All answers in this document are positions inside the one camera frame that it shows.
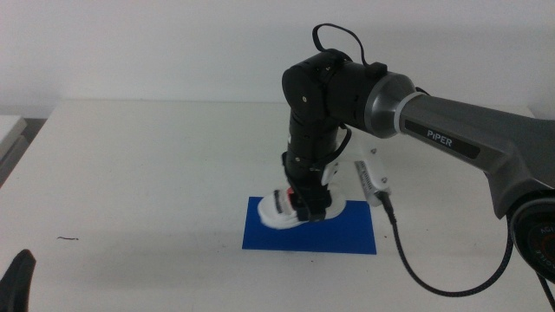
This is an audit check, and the white shoe with striped straps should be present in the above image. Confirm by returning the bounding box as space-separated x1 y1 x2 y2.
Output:
257 186 347 230

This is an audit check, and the thin black looped cable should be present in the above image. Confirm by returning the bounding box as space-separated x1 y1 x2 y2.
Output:
311 23 370 67

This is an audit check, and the black braided camera cable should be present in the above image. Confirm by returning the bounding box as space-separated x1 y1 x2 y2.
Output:
377 191 516 298

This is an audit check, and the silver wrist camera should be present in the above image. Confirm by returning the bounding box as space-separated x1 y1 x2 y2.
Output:
354 160 391 207

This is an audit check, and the blue rectangular mat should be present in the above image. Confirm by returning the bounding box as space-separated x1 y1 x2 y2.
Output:
241 196 377 256

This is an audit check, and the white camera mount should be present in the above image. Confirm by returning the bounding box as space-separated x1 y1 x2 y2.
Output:
321 128 389 192

